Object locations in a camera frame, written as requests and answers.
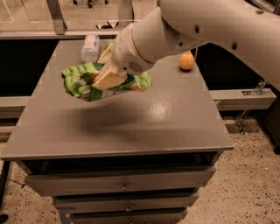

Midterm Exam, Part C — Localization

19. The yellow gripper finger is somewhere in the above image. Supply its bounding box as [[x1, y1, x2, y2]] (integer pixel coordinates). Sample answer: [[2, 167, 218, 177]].
[[91, 65, 127, 91], [97, 43, 113, 64]]

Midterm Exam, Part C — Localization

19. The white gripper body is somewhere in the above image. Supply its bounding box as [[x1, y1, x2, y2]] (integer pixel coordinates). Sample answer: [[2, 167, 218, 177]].
[[111, 23, 153, 75]]

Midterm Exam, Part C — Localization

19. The green rice chip bag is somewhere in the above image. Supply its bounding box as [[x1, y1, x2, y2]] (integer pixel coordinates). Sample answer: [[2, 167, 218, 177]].
[[61, 61, 152, 102]]

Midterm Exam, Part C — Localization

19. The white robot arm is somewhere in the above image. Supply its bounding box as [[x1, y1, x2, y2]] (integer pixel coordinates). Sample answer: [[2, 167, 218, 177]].
[[101, 0, 280, 90]]

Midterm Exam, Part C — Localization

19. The clear plastic water bottle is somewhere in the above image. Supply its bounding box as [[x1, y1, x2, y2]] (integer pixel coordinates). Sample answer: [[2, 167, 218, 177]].
[[80, 34, 100, 63]]

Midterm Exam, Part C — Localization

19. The orange fruit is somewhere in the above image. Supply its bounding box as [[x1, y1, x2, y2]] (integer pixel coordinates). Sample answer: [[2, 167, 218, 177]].
[[179, 52, 195, 70]]

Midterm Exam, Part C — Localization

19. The grey drawer cabinet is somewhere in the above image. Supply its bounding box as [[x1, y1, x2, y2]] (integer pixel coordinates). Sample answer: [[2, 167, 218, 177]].
[[1, 40, 234, 224]]

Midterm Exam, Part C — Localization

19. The metal frame rail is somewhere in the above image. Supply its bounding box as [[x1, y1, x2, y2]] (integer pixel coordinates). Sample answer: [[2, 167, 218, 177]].
[[0, 0, 277, 40]]

